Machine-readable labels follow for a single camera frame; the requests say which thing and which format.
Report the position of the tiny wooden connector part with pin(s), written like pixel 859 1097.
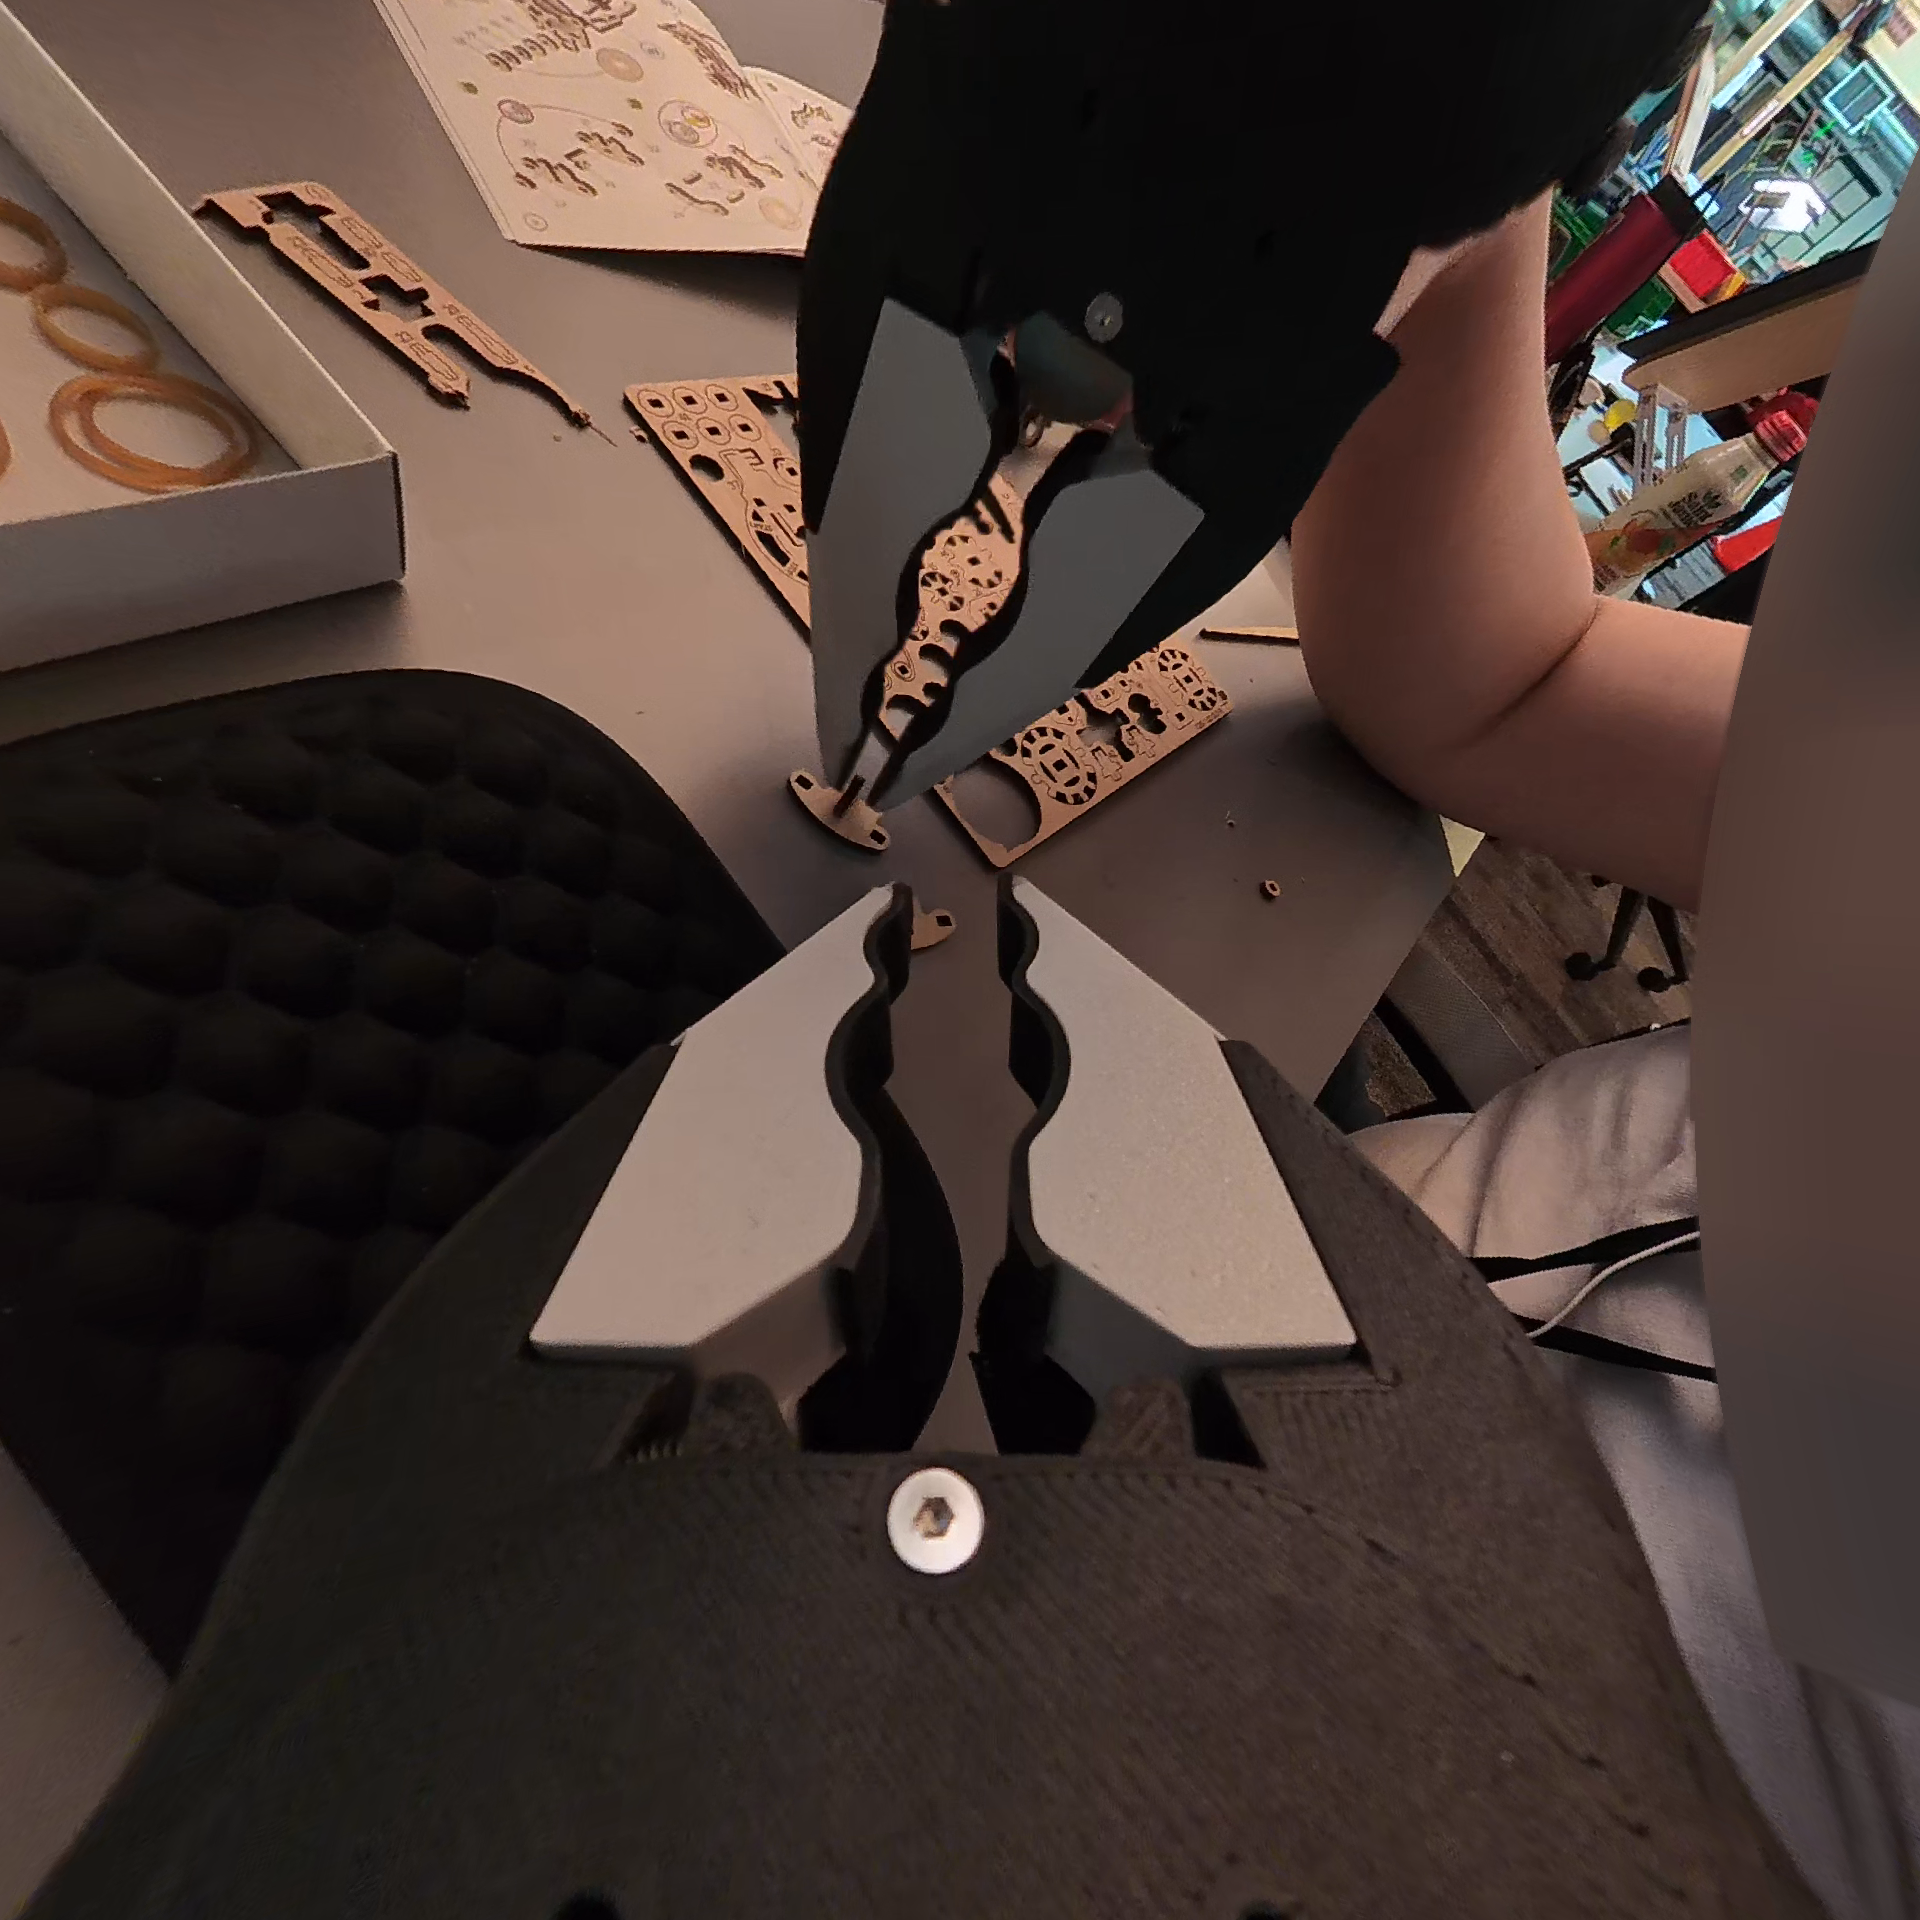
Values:
pixel 933 927

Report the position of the black egg-crate foam pad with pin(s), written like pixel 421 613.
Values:
pixel 300 975

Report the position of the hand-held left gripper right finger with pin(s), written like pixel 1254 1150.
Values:
pixel 1186 1200

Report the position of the tan rubber band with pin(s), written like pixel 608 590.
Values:
pixel 68 436
pixel 32 271
pixel 226 451
pixel 61 349

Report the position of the black office chair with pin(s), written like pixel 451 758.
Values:
pixel 1635 932

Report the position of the laser-cut wooden parts sheet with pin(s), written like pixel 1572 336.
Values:
pixel 720 451

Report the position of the thin wooden stick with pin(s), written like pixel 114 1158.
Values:
pixel 1244 635

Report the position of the red-capped drink bottle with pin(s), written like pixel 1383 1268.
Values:
pixel 1680 518

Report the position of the small wooden part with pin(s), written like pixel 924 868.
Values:
pixel 822 805

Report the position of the illustrated instruction booklet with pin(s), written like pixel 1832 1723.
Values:
pixel 600 143

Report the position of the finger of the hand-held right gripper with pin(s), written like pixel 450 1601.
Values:
pixel 1110 580
pixel 879 511

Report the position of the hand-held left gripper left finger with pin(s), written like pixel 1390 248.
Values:
pixel 704 1172

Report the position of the red cylinder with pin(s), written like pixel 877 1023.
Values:
pixel 1628 254

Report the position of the background wooden-top desk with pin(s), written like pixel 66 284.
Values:
pixel 1756 324

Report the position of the white cardboard box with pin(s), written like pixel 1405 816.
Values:
pixel 300 504

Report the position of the long wooden offcut frame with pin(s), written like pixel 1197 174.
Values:
pixel 229 206

